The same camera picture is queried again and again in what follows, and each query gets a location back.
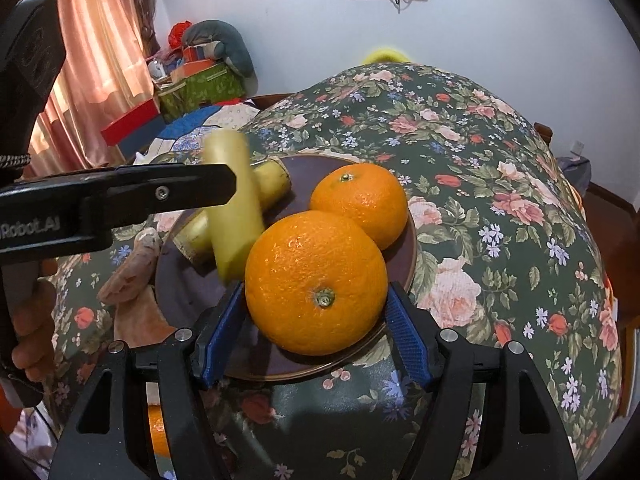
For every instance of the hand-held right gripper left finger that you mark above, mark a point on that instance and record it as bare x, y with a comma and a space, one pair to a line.
219, 336

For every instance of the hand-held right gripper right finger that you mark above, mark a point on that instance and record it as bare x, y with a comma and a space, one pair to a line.
406, 336

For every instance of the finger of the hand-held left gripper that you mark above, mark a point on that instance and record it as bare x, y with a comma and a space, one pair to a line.
165, 186

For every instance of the dark brown plate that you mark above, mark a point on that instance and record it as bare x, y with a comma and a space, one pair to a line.
180, 285

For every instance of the yellow-green banana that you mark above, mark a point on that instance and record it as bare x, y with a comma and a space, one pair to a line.
235, 237
272, 181

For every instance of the large orange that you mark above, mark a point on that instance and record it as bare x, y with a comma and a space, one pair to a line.
316, 282

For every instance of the person's left hand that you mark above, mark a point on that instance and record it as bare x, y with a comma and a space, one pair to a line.
31, 325

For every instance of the blue patchwork quilt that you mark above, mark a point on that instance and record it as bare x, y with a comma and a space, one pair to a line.
200, 127

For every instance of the red flat box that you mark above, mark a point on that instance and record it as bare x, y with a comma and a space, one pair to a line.
132, 122

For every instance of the tan sweet potato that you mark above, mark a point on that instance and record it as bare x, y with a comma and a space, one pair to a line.
145, 317
131, 272

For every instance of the green patterned box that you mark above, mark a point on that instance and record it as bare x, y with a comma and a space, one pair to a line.
205, 87

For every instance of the yellow-green banana lying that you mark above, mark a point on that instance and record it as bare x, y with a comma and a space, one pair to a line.
272, 181

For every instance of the orange box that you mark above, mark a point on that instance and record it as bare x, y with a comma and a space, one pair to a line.
197, 66

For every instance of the small orange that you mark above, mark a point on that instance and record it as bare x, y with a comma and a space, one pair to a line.
362, 200

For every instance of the pink curtain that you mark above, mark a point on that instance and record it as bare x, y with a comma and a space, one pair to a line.
95, 45

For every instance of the floral tablecloth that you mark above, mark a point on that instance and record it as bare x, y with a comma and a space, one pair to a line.
475, 160

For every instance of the wooden chair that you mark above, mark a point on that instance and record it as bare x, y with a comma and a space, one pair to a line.
544, 132

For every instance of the yellow round object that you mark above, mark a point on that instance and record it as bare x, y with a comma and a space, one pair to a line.
384, 55

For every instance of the white wall socket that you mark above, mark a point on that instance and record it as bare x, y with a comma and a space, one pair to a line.
578, 147

